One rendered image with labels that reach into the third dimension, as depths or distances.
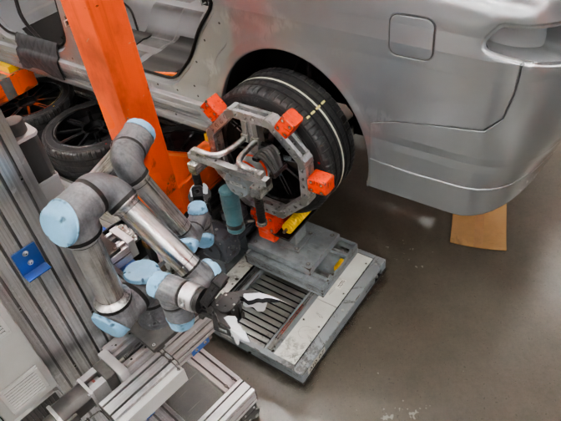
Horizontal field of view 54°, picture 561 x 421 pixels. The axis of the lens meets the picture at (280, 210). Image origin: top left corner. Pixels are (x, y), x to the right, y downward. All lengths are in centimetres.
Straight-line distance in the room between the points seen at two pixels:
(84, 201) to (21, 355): 58
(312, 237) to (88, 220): 168
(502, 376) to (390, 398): 52
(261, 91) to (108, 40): 63
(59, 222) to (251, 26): 125
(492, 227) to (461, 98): 150
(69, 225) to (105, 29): 97
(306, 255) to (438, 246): 80
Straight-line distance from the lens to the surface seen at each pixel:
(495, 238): 336
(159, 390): 195
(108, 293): 172
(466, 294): 306
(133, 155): 192
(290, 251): 293
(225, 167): 228
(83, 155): 355
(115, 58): 229
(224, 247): 283
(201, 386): 254
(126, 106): 237
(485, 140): 211
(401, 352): 280
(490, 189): 226
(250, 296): 143
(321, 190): 231
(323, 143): 231
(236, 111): 236
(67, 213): 150
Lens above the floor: 233
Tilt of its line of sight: 42 degrees down
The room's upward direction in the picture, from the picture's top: 8 degrees counter-clockwise
